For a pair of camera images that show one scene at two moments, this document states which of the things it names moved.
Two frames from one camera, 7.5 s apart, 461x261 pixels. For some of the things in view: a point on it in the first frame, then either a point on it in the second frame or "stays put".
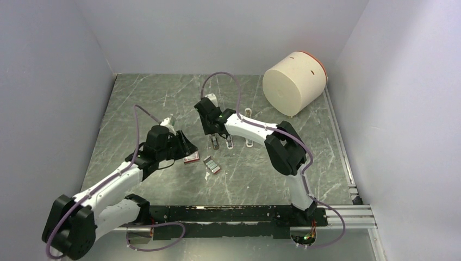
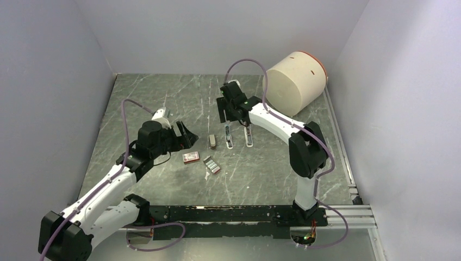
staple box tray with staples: (211, 165) stays put
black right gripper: (207, 129) -> (223, 105)
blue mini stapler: (229, 142) stays put
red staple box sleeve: (193, 158) stays put
